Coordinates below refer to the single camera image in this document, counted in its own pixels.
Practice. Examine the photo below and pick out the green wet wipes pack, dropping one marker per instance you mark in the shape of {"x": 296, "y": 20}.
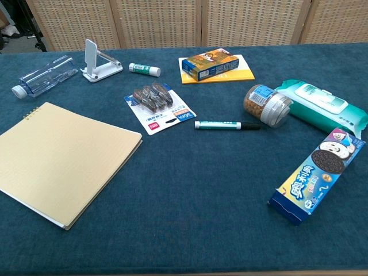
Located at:
{"x": 322, "y": 105}

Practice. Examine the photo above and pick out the tan spiral notebook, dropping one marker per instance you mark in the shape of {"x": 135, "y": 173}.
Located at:
{"x": 60, "y": 161}

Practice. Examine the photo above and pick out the wicker folding screen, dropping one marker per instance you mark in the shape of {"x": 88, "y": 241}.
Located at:
{"x": 184, "y": 21}

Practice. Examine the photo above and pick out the clear jar of snacks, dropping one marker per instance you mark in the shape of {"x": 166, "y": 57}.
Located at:
{"x": 266, "y": 105}

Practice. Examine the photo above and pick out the white green glue stick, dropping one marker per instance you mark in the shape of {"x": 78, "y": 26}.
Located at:
{"x": 143, "y": 69}

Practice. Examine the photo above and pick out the blue yellow snack box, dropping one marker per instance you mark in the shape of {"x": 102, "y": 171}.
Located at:
{"x": 210, "y": 64}

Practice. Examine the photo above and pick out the white folding phone stand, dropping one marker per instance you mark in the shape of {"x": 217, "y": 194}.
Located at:
{"x": 97, "y": 64}

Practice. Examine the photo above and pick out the correction tape blister pack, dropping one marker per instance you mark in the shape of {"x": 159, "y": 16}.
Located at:
{"x": 158, "y": 109}

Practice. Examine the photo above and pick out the blue table cloth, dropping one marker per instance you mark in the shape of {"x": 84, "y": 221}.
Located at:
{"x": 184, "y": 184}

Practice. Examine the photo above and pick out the clear plastic water bottle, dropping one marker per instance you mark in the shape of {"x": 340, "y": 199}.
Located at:
{"x": 46, "y": 76}

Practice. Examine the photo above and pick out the black tripod stand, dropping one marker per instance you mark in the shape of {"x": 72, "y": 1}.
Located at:
{"x": 31, "y": 26}

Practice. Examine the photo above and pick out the green white marker pen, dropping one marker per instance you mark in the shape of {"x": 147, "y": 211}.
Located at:
{"x": 221, "y": 125}

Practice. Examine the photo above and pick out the blue Oreo cookie box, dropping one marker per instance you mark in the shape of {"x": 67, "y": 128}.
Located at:
{"x": 319, "y": 178}

